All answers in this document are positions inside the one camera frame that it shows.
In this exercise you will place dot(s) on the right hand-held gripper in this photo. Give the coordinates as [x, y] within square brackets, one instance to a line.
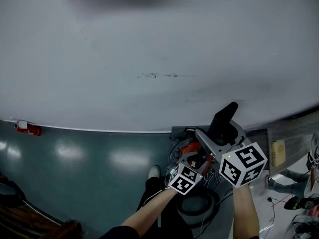
[243, 165]

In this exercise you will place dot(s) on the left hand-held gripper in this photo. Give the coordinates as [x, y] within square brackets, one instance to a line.
[185, 179]

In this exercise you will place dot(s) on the red vacuum cleaner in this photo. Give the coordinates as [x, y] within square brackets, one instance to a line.
[190, 147]

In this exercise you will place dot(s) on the person's right forearm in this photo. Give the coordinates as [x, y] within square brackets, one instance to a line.
[245, 208]

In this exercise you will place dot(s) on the person's left forearm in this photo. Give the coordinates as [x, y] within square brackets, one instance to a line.
[149, 210]

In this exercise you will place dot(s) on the grey floor box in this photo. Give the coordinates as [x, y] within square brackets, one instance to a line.
[178, 132]

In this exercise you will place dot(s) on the person's white shoe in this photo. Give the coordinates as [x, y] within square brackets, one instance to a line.
[154, 171]

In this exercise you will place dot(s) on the black rimmed round container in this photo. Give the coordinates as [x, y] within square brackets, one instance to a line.
[197, 204]

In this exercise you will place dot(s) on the yellow cardboard box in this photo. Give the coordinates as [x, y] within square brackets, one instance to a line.
[278, 153]

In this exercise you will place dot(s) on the grey wooden shelf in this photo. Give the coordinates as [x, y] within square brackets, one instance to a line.
[286, 131]

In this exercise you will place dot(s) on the person's black shirt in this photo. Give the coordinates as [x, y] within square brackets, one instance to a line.
[119, 234]

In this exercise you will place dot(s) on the red fire extinguisher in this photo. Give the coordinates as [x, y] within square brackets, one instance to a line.
[28, 129]

